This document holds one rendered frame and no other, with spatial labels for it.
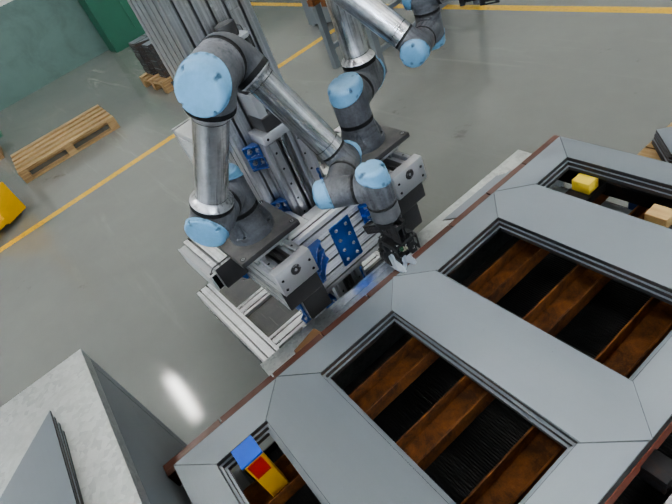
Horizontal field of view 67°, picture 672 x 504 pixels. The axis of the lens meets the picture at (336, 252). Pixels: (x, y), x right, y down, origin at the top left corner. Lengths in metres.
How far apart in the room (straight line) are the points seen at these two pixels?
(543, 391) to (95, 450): 1.00
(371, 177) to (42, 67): 9.78
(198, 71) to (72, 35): 9.71
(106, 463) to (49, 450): 0.16
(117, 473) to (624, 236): 1.34
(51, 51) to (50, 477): 9.75
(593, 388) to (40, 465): 1.22
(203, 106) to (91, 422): 0.79
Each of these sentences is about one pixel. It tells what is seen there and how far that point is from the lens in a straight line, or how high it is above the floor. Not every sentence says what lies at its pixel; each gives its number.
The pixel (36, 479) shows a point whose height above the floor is 1.07.
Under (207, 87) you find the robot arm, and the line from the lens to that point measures 1.11.
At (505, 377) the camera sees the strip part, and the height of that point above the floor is 0.85.
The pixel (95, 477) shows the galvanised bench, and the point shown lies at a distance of 1.29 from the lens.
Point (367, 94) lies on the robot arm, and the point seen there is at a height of 1.20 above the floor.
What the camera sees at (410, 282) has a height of 0.85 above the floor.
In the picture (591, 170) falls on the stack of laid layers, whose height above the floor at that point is 0.83.
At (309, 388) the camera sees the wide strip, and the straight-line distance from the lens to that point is 1.36.
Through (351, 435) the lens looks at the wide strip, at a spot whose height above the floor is 0.85.
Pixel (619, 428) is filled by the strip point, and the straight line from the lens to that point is 1.19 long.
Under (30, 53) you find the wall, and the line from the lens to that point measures 10.68.
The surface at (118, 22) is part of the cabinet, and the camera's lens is 10.32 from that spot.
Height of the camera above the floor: 1.90
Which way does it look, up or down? 39 degrees down
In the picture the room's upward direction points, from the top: 25 degrees counter-clockwise
